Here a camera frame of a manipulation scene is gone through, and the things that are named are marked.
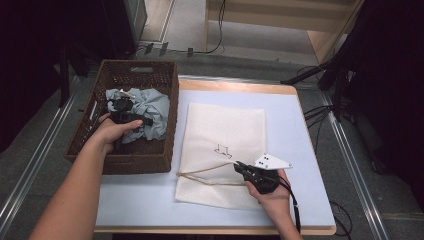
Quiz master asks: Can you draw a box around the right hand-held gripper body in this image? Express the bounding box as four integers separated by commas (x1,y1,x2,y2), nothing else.
238,153,294,195

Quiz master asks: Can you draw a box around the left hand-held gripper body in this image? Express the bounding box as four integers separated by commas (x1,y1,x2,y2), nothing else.
107,89,137,124

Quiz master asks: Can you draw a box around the light grey garment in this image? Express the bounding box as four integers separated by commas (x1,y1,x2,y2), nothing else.
105,87,171,145

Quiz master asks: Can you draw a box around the brown wicker basket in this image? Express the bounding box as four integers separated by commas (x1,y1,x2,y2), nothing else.
63,59,180,175

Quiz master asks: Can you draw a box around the cream mesh laundry bag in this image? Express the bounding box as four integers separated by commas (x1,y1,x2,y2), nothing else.
174,102,268,212

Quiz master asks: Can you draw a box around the person's right hand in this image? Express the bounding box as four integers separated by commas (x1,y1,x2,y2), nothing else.
245,168,293,224

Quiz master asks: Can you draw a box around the person's left hand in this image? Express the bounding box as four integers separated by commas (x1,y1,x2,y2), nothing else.
88,112,144,154

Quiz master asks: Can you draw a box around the black metal stand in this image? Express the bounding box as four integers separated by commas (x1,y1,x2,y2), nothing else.
58,46,91,108

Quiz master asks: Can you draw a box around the white table mat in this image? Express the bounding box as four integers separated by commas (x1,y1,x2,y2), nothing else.
95,89,336,228

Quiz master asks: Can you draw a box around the black cabinet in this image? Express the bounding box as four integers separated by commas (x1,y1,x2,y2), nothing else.
99,0,148,60

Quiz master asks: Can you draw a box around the dark curtain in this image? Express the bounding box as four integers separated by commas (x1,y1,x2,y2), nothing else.
0,0,111,154
333,0,424,214

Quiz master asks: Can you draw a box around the black tripod stand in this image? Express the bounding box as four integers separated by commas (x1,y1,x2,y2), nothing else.
279,49,354,123

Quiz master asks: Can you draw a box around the light wooden furniture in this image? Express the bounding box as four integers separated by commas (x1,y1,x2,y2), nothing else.
203,0,364,64

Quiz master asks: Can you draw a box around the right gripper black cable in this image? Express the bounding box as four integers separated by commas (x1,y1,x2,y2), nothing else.
276,174,303,234

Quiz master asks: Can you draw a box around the bundle of black cables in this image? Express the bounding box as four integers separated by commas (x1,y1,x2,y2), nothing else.
303,104,334,154

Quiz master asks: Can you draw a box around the metal floor rail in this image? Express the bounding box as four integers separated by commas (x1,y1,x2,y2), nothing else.
0,76,81,228
319,89,391,240

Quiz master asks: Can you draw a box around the thin black cable loop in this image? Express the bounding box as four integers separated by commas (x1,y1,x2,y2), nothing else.
329,200,354,240

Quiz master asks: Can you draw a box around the long black floor cable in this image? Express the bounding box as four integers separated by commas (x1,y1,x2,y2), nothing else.
136,0,227,56

